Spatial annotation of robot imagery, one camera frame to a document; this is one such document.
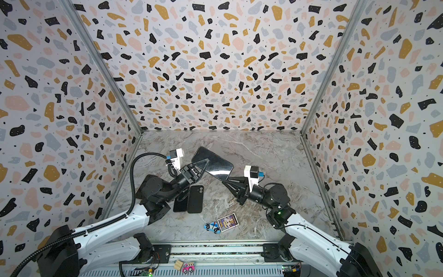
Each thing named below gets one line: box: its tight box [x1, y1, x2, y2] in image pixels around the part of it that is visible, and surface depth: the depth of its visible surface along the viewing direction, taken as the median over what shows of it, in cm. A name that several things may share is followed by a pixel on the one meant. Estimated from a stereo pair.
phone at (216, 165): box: [191, 146, 234, 181], surface depth 64 cm
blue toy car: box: [203, 221, 221, 234], surface depth 81 cm
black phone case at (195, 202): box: [186, 184, 204, 214], surface depth 89 cm
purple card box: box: [216, 212, 240, 233], surface depth 83 cm
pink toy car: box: [181, 261, 195, 275], surface depth 71 cm
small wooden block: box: [173, 259, 184, 271], surface depth 72 cm
